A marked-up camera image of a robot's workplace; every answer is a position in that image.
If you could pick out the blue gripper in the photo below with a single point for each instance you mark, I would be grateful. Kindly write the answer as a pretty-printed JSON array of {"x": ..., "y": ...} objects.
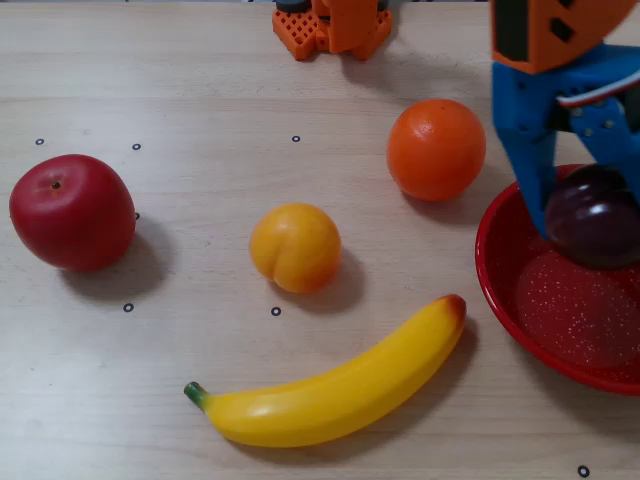
[{"x": 522, "y": 107}]

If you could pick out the dark purple plum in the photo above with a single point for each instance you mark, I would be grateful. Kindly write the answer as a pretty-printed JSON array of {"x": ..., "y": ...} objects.
[{"x": 595, "y": 225}]

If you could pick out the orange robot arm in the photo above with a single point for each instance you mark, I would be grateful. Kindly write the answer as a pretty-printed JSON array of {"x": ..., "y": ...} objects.
[{"x": 537, "y": 30}]

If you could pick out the orange robot base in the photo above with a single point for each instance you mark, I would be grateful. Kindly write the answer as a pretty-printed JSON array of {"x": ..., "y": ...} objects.
[{"x": 345, "y": 30}]

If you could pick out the red speckled bowl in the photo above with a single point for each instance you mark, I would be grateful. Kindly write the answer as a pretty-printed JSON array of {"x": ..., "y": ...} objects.
[{"x": 550, "y": 320}]

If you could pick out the orange fruit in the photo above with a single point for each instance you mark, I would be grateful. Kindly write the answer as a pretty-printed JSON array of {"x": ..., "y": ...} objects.
[{"x": 435, "y": 150}]

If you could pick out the yellow peach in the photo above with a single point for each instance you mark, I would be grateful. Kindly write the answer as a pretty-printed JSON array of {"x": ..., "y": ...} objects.
[{"x": 295, "y": 247}]

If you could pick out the yellow banana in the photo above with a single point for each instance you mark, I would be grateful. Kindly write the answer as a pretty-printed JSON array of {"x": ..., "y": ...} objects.
[{"x": 330, "y": 400}]

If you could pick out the red apple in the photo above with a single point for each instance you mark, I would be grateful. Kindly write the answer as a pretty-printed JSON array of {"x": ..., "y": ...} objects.
[{"x": 72, "y": 215}]

